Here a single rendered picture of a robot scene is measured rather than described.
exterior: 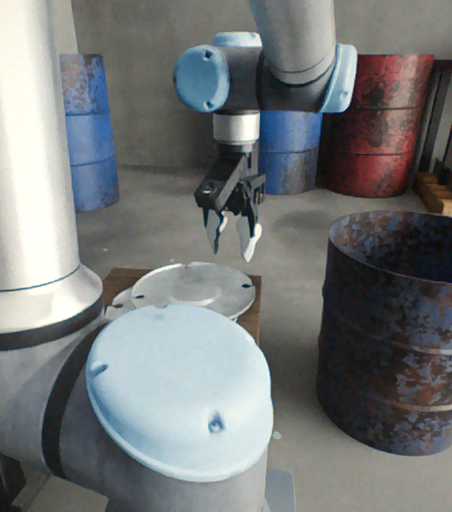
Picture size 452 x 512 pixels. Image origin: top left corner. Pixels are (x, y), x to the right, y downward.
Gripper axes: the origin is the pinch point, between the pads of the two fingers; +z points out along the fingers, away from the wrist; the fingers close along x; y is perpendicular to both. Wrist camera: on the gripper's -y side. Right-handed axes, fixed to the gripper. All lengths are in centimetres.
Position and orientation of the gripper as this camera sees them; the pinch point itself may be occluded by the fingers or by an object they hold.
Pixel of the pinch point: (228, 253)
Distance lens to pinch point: 75.0
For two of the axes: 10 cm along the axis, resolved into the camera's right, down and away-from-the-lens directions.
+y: 5.1, -4.0, 7.6
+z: 0.0, 8.9, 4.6
